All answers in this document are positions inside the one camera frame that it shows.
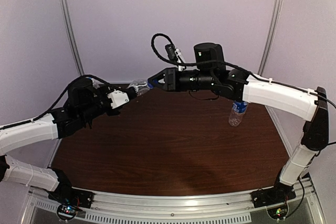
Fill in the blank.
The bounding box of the clear bottle white cap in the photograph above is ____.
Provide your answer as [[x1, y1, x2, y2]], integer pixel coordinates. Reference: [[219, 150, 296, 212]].
[[88, 77, 100, 89]]

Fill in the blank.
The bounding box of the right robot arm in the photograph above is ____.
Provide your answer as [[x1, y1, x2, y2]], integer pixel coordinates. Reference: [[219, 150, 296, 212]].
[[148, 42, 329, 187]]

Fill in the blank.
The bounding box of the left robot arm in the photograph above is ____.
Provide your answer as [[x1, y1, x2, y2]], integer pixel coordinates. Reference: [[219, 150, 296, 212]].
[[1, 74, 139, 192]]

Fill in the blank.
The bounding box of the blue label water bottle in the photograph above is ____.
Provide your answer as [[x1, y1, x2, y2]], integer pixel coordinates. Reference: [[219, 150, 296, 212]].
[[228, 101, 248, 126]]

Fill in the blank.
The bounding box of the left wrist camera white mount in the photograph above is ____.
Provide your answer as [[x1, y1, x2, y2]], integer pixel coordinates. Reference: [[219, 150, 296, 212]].
[[107, 90, 130, 109]]

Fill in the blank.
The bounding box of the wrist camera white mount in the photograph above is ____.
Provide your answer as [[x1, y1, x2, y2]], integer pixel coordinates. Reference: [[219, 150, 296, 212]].
[[165, 44, 185, 63], [107, 90, 130, 109]]

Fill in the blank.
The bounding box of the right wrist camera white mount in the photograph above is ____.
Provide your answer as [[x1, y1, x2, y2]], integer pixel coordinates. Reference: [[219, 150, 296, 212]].
[[165, 44, 185, 63]]

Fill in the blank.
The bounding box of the left black cable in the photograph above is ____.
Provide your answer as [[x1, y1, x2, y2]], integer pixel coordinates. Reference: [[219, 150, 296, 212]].
[[0, 75, 113, 130]]

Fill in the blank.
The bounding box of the black cable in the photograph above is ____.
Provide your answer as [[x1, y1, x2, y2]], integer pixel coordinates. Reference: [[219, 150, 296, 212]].
[[151, 33, 336, 109], [0, 75, 113, 130]]

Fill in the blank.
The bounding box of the right black cable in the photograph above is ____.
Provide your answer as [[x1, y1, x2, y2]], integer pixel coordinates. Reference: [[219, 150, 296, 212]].
[[151, 33, 336, 109]]

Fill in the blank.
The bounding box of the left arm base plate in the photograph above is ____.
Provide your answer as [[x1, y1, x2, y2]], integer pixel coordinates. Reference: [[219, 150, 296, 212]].
[[46, 188, 94, 223]]

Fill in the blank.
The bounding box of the left aluminium frame post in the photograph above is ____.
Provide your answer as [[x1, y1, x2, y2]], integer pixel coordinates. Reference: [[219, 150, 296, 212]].
[[60, 0, 85, 76]]

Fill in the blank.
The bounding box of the aluminium frame post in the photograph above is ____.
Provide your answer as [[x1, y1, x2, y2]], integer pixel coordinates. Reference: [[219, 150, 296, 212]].
[[60, 0, 85, 76], [258, 0, 284, 76]]

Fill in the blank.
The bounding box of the aluminium front rail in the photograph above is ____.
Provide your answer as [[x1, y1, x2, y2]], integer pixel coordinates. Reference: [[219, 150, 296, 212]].
[[25, 176, 323, 224]]

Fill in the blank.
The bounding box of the right aluminium frame post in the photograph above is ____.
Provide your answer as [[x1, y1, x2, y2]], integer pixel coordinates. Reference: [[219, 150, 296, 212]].
[[258, 0, 284, 76]]

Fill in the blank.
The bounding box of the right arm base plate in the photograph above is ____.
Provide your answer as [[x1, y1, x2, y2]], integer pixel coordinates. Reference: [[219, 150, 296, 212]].
[[250, 187, 296, 221]]

